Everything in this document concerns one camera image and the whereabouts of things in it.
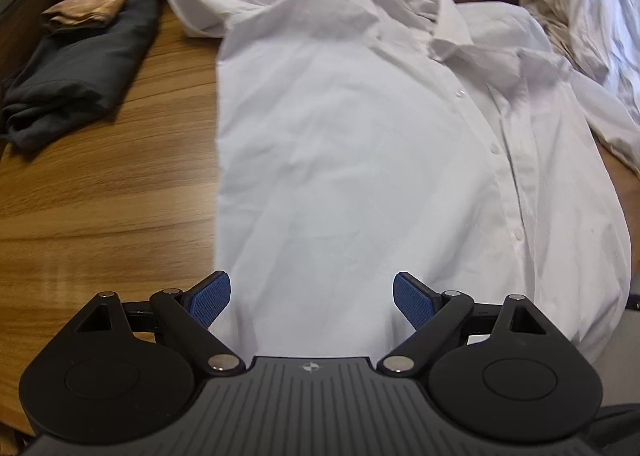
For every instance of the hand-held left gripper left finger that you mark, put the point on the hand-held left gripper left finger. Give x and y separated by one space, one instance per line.
210 298

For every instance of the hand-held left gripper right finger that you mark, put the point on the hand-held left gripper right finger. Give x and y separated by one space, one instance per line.
415 298

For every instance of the white dress shirt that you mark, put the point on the white dress shirt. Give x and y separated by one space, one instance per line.
350 146

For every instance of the folded dark grey garment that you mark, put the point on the folded dark grey garment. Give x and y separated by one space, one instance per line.
80 76

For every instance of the crumpled beige garment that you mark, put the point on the crumpled beige garment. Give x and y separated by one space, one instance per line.
555 16

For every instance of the folded tan satin cloth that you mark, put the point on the folded tan satin cloth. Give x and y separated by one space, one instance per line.
87 6

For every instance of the pile of white garments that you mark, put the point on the pile of white garments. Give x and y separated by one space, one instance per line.
600 11

